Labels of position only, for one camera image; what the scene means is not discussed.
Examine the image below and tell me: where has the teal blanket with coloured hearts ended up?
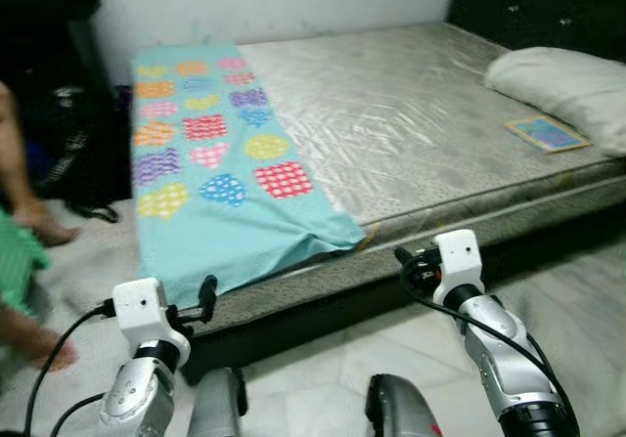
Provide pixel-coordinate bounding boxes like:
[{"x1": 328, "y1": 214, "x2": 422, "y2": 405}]
[{"x1": 130, "y1": 44, "x2": 366, "y2": 306}]

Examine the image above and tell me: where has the blue yellow children's book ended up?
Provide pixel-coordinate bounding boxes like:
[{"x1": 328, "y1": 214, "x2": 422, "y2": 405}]
[{"x1": 505, "y1": 114, "x2": 593, "y2": 154}]

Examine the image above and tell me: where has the white printed pillow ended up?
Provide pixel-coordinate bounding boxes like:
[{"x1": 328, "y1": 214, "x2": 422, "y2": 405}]
[{"x1": 484, "y1": 46, "x2": 626, "y2": 157}]

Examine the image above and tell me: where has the grey left robot leg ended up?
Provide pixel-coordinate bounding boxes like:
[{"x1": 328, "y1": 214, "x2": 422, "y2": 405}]
[{"x1": 188, "y1": 367, "x2": 247, "y2": 437}]

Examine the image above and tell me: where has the grey robot leg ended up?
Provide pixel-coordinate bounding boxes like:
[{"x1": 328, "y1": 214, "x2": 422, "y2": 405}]
[
  {"x1": 365, "y1": 373, "x2": 443, "y2": 437},
  {"x1": 188, "y1": 367, "x2": 247, "y2": 437}
]

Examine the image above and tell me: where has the grey quilted mattress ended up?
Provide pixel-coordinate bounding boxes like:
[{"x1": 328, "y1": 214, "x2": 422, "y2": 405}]
[{"x1": 137, "y1": 22, "x2": 626, "y2": 335}]

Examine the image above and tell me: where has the grey right robot leg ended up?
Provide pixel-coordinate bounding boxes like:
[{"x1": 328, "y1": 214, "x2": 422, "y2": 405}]
[{"x1": 365, "y1": 373, "x2": 443, "y2": 437}]

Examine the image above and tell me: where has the green plastic stool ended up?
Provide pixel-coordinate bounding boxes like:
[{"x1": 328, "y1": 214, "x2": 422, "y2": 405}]
[{"x1": 0, "y1": 207, "x2": 52, "y2": 316}]

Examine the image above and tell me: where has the black bag with white print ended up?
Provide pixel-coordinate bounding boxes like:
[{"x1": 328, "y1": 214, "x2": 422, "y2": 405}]
[{"x1": 29, "y1": 85, "x2": 133, "y2": 223}]

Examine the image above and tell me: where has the person in black shorts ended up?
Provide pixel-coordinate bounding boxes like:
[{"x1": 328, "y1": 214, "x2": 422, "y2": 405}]
[{"x1": 0, "y1": 80, "x2": 81, "y2": 371}]

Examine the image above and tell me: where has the black tufted headboard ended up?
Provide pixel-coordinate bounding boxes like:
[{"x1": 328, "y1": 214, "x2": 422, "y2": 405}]
[{"x1": 448, "y1": 0, "x2": 626, "y2": 64}]

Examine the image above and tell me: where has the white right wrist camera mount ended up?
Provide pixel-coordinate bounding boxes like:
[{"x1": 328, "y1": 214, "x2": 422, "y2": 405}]
[{"x1": 430, "y1": 229, "x2": 485, "y2": 307}]

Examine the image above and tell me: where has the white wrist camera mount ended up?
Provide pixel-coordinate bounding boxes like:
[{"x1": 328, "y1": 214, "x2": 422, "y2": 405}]
[
  {"x1": 430, "y1": 229, "x2": 485, "y2": 307},
  {"x1": 112, "y1": 278, "x2": 193, "y2": 370}
]

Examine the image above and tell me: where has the black bed frame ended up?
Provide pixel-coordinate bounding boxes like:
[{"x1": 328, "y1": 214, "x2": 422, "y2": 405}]
[{"x1": 181, "y1": 202, "x2": 626, "y2": 384}]

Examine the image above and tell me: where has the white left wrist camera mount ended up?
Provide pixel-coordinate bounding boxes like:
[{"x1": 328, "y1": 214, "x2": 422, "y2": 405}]
[{"x1": 112, "y1": 278, "x2": 193, "y2": 370}]

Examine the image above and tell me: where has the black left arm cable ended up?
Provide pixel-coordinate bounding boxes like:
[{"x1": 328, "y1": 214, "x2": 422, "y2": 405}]
[{"x1": 24, "y1": 300, "x2": 118, "y2": 437}]

